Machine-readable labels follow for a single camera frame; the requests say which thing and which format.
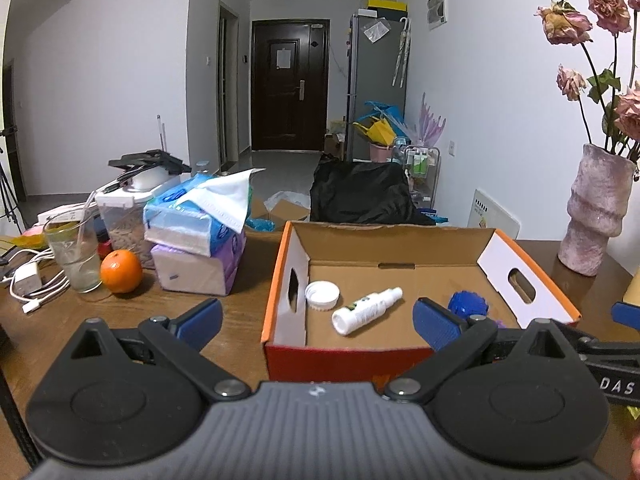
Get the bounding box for blue and yellow bags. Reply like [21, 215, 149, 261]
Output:
[352, 101, 407, 149]

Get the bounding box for white electrical panel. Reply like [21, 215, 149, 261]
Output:
[427, 0, 448, 30]

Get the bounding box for dark wooden door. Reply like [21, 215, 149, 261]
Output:
[251, 19, 331, 152]

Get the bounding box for purple feather decoration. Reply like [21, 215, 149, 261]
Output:
[412, 92, 447, 149]

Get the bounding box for grey fridge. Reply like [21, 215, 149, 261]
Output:
[346, 13, 409, 162]

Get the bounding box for brown cardboard box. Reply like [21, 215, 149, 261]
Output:
[248, 197, 312, 234]

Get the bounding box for white spray bottle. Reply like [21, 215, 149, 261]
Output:
[331, 287, 404, 336]

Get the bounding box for black bag on chair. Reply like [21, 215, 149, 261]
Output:
[309, 159, 437, 226]

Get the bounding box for bunch of dried pink roses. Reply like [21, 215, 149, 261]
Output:
[534, 0, 640, 162]

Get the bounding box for black tripod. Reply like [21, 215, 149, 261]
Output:
[0, 126, 24, 237]

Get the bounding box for clear plastic bag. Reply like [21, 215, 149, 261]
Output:
[363, 21, 391, 44]

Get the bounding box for blue tissue pack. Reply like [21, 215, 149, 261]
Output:
[143, 168, 267, 257]

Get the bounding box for large white screw lid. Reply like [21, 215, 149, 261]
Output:
[305, 281, 341, 310]

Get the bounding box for purple tissue pack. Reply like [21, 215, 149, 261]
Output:
[151, 232, 247, 296]

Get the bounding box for white flat box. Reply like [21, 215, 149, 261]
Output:
[37, 203, 94, 224]

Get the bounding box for pink textured vase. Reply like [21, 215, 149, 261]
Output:
[558, 143, 639, 277]

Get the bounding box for black folded stand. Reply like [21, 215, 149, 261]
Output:
[108, 149, 192, 175]

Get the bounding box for drinking glass with straw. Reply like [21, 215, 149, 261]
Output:
[43, 205, 104, 294]

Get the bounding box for folded white umbrella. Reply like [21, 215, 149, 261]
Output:
[392, 17, 412, 89]

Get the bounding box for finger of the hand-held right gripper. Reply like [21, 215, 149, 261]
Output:
[552, 320, 640, 376]
[611, 302, 640, 332]

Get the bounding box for blue ribbed lid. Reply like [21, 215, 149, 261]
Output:
[447, 290, 489, 319]

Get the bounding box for clear plastic container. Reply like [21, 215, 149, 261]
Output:
[95, 174, 173, 269]

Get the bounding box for white charger with cables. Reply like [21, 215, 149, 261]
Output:
[9, 249, 72, 314]

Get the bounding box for orange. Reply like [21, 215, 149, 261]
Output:
[100, 249, 143, 294]

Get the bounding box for red cardboard box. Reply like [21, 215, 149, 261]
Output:
[261, 220, 582, 383]

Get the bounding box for trolley with bottles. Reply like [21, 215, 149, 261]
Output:
[394, 144, 442, 211]

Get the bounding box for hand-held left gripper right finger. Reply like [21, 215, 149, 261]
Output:
[382, 298, 581, 403]

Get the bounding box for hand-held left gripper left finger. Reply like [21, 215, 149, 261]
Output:
[59, 298, 252, 403]

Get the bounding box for white flat panel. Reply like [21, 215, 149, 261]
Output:
[467, 188, 521, 241]

